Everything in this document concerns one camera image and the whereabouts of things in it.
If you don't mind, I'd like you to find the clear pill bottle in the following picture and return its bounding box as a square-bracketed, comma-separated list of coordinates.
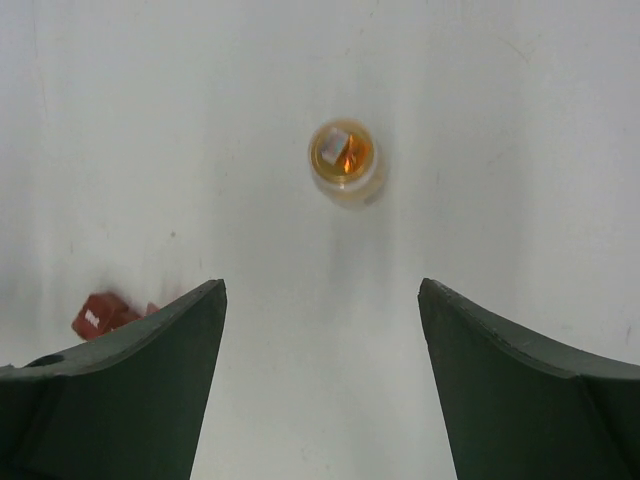
[308, 118, 389, 210]

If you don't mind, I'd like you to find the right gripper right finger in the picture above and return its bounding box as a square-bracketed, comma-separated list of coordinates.
[418, 279, 639, 479]

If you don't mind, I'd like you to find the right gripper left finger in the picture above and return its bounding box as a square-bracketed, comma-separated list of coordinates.
[1, 280, 227, 480]

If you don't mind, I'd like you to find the red pill organizer box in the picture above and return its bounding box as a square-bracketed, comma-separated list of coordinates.
[71, 292, 159, 341]

